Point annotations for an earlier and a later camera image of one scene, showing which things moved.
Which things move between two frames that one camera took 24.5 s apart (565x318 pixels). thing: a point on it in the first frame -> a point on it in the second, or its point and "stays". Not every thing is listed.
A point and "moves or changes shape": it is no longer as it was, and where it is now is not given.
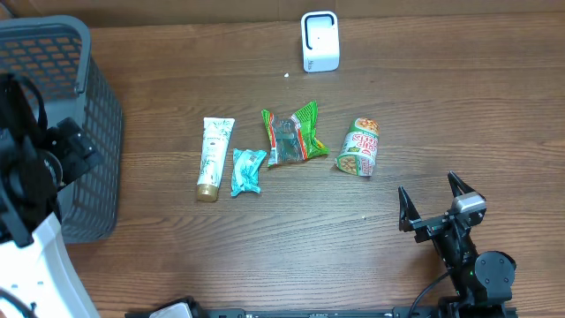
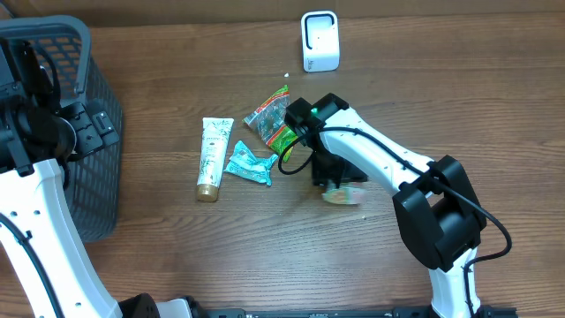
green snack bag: [293, 139] moves or changes shape
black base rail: [400, 313] stays
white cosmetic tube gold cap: [216, 132] stays
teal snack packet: [245, 170] moves or changes shape
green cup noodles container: [358, 153] moves or changes shape
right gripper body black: [428, 228] -> [328, 164]
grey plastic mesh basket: [56, 53] stays
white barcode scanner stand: [320, 41] stays
